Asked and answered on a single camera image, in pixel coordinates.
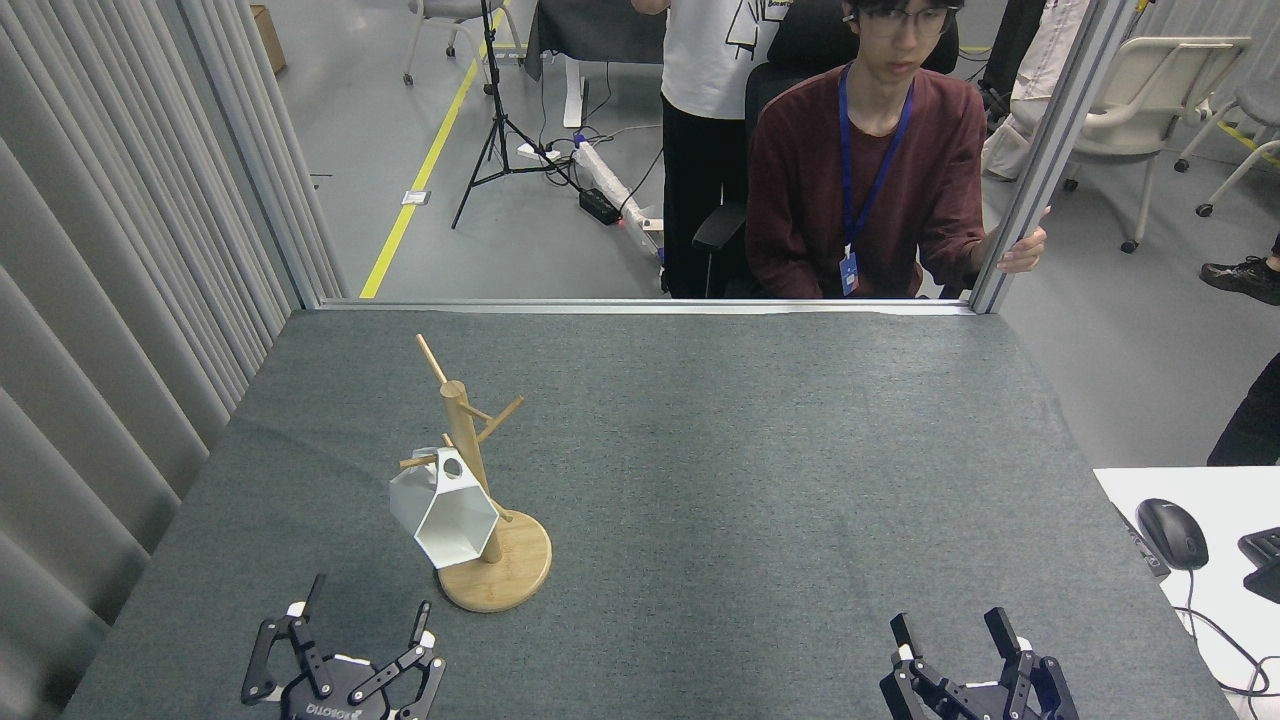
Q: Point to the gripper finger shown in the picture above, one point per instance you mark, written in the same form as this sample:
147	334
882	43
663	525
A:
312	660
1025	690
385	675
930	685

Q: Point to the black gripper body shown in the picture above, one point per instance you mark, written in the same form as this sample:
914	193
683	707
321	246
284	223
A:
980	705
335	712

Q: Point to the white hexagonal cup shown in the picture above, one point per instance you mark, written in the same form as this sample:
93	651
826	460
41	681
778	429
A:
450	520

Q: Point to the black computer mouse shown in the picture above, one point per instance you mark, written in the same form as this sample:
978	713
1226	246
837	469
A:
1172	535

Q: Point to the wooden cup rack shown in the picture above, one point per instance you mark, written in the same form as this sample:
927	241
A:
465	420

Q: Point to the person's right hand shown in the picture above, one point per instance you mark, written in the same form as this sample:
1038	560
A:
1022	250

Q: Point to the black keyboard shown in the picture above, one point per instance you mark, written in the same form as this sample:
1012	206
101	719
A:
1262	565

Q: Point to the grey pleated curtain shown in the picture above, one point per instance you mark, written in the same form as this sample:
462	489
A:
100	300

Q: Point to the person's foot in black shoe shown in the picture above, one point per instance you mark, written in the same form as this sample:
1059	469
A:
1245	278

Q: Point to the metal floor socket plate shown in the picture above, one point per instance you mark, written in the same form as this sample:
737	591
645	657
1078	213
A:
416	197

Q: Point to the black office chair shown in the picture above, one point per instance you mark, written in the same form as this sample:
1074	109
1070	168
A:
715	235

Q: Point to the seated person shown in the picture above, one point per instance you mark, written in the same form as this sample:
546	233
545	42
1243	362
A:
800	180

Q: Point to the white power strip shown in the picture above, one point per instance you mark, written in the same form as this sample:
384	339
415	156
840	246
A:
535	153

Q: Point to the black tripod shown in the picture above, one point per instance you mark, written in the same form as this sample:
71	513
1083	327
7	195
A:
497	120

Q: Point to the standing person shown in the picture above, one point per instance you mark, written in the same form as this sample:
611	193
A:
1015	120
705	150

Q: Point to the white chair on castors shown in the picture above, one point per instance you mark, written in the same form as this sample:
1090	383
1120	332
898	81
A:
450	12
1255	110
1150	100

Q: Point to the cardboard box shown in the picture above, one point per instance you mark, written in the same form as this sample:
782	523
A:
270	38

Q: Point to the table with black cloth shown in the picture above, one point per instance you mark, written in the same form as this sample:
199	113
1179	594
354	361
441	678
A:
590	30

